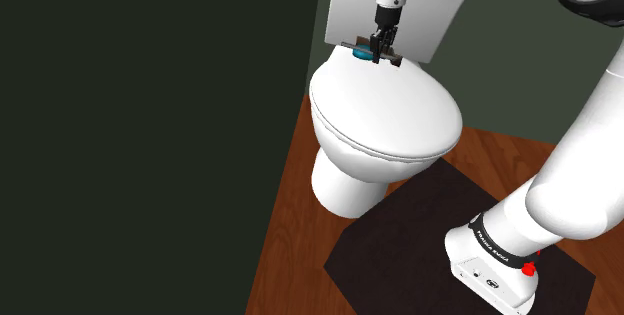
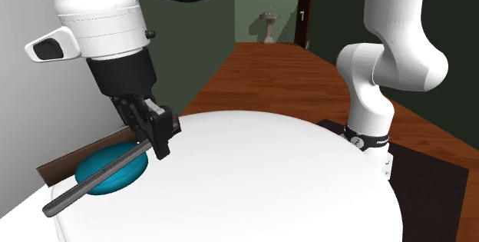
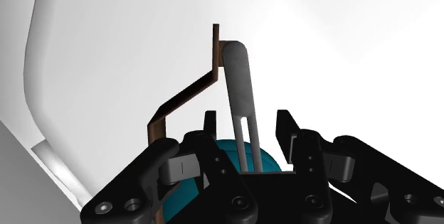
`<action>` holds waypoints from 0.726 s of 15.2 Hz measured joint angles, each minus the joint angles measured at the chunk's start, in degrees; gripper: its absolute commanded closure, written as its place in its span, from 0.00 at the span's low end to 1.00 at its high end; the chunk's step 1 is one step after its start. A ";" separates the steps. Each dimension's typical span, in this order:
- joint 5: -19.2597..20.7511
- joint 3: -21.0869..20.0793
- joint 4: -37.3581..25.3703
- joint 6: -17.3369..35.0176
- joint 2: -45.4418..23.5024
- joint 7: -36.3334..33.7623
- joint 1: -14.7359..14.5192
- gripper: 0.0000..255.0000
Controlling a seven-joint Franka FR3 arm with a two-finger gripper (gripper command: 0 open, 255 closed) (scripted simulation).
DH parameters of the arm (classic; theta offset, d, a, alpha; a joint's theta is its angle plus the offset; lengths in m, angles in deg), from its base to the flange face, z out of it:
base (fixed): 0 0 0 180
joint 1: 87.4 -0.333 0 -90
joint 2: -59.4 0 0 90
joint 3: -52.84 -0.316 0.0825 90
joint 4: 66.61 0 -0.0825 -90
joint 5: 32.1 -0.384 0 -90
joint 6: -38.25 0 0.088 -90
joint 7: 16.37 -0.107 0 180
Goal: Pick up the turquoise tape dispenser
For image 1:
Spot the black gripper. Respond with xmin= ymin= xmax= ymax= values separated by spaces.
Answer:
xmin=368 ymin=5 xmax=402 ymax=65

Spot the brown flat block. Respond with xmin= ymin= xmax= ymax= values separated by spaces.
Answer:
xmin=355 ymin=35 xmax=404 ymax=69

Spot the grey long bar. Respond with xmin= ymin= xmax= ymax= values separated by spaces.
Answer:
xmin=340 ymin=41 xmax=400 ymax=60

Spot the white toilet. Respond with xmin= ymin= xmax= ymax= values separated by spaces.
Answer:
xmin=308 ymin=0 xmax=482 ymax=220

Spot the dark robot stand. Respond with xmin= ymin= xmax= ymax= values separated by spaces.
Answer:
xmin=323 ymin=156 xmax=597 ymax=315

